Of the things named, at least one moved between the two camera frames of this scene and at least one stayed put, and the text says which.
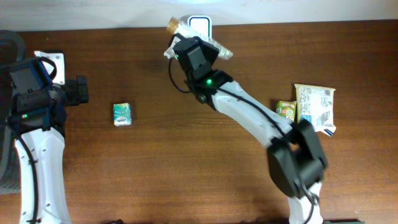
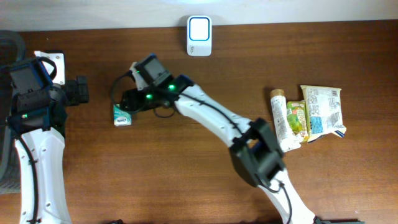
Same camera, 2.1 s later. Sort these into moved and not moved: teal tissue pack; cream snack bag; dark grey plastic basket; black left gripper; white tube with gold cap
Moved: cream snack bag; white tube with gold cap
Not moved: teal tissue pack; dark grey plastic basket; black left gripper
